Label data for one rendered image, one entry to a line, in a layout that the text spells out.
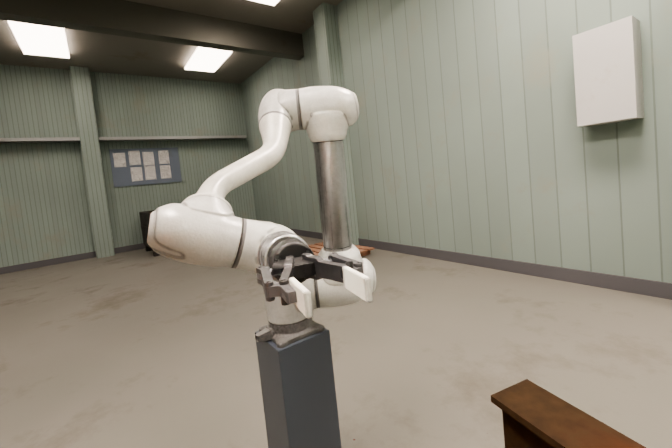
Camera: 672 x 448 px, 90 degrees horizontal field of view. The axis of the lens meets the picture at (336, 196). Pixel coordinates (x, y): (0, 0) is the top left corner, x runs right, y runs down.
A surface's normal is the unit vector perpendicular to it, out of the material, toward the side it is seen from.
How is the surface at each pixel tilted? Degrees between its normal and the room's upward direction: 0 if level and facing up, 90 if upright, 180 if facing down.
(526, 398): 0
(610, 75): 90
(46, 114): 90
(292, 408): 90
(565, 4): 90
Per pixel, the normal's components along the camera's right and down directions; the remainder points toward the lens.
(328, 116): 0.14, 0.24
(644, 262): -0.81, 0.11
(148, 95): 0.58, -0.01
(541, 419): -0.10, -0.99
